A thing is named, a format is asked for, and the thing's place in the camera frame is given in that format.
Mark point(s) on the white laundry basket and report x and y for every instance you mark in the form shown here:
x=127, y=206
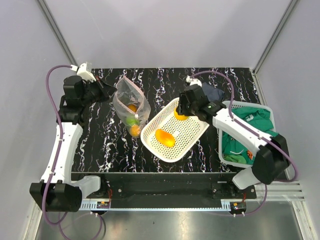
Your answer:
x=250, y=137

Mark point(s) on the green fake lime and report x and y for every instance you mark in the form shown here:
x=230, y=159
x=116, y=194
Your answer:
x=131, y=121

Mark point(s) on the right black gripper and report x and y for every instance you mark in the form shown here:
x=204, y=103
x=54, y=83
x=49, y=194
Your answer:
x=181, y=109

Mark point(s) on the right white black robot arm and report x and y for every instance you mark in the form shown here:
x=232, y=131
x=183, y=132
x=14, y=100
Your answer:
x=270, y=152

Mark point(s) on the orange fake mango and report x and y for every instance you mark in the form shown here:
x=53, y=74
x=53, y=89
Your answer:
x=165, y=138

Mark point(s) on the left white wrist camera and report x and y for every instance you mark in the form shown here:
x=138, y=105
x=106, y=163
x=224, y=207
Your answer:
x=84, y=71

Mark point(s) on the clear zip top bag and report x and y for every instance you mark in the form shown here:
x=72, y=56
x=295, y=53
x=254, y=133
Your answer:
x=129, y=93

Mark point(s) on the yellow fake orange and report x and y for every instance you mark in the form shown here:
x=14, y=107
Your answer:
x=180, y=117

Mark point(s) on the small orange fake tangerine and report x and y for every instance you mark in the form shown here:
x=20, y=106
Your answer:
x=135, y=130

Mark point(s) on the green cloth garment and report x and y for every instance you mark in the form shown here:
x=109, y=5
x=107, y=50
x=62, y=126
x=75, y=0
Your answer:
x=232, y=150

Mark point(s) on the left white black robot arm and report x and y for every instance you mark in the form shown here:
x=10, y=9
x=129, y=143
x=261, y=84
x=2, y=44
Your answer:
x=56, y=191

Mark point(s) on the white perforated tray basket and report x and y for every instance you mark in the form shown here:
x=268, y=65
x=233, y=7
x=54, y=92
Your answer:
x=185, y=133

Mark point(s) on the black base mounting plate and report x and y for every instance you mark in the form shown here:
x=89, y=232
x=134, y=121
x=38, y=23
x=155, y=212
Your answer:
x=212, y=190

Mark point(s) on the folded navy blue cloth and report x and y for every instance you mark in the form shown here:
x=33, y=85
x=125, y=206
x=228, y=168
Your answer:
x=212, y=93

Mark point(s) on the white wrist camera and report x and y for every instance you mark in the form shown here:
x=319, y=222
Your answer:
x=193, y=81
x=84, y=71

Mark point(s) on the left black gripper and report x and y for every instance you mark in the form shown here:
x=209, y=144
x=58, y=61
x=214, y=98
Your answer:
x=105, y=89

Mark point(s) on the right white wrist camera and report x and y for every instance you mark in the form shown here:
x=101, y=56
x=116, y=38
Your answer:
x=193, y=81

